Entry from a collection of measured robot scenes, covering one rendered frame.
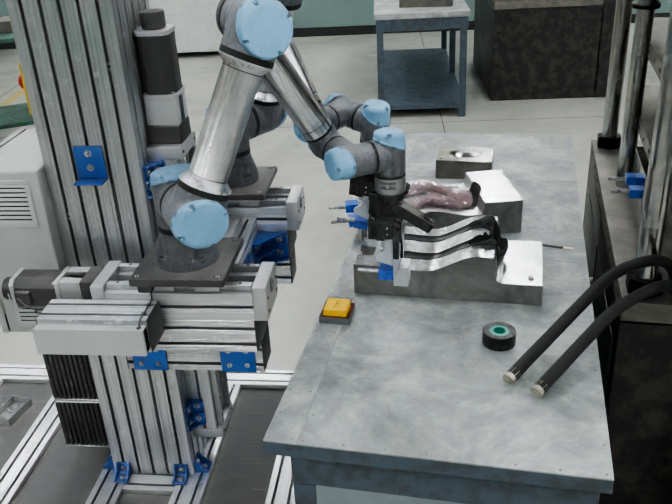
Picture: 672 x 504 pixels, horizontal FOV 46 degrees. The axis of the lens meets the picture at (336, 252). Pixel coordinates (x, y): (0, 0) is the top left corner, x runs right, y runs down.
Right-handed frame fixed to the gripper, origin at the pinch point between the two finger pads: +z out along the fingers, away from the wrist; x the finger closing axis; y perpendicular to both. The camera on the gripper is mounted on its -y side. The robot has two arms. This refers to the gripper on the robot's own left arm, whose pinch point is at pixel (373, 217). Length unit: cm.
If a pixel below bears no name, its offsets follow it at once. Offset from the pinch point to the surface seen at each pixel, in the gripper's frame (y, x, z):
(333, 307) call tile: 3.7, 34.2, 6.6
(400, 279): -12.3, 31.1, -4.0
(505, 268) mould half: -38.5, 11.1, 1.6
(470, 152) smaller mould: -24, -77, 16
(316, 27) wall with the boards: 171, -662, 205
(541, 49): -65, -431, 107
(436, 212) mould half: -17.0, -16.4, 5.4
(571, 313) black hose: -54, 35, -6
